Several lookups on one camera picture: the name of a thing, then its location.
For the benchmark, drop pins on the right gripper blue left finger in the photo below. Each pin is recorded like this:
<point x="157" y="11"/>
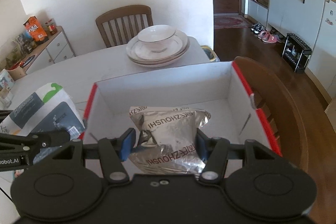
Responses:
<point x="127" y="142"/>

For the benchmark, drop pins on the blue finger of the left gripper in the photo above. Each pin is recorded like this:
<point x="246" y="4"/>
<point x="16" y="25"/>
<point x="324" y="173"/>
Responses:
<point x="52" y="137"/>

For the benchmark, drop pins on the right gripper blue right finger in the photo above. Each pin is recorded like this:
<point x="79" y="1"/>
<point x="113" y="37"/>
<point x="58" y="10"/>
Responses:
<point x="202" y="145"/>

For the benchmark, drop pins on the white green tissue pack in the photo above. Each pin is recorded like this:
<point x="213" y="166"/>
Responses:
<point x="53" y="106"/>

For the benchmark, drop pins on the silver foil snack bag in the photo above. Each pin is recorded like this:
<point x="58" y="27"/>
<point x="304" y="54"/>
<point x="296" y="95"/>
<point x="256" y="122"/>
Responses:
<point x="166" y="143"/>

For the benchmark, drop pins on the red white cardboard box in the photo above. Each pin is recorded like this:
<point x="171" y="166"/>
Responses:
<point x="219" y="88"/>

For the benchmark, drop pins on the white sideboard cabinet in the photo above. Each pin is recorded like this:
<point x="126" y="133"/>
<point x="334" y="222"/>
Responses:
<point x="56" y="49"/>

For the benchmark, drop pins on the stacked white plates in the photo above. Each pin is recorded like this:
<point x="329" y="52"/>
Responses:
<point x="158" y="54"/>

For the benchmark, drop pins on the white bowl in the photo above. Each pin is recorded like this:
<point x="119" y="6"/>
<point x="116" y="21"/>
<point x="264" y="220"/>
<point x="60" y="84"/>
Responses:
<point x="158" y="37"/>

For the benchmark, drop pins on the orange snack bag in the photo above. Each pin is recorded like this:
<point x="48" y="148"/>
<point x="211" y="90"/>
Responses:
<point x="35" y="30"/>

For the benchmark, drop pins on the brown wooden chair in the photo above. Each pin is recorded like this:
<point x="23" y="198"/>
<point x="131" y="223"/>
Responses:
<point x="118" y="26"/>

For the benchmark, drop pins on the pink slippers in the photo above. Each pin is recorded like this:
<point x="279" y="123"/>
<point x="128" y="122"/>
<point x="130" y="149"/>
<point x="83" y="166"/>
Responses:
<point x="268" y="38"/>

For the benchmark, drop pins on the red patterned rug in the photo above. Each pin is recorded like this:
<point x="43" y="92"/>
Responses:
<point x="228" y="21"/>

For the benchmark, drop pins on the black shoe rack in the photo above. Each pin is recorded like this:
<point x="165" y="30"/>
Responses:
<point x="296" y="53"/>

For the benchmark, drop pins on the grey wall cabinet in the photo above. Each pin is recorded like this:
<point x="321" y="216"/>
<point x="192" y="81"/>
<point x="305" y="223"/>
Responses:
<point x="314" y="22"/>

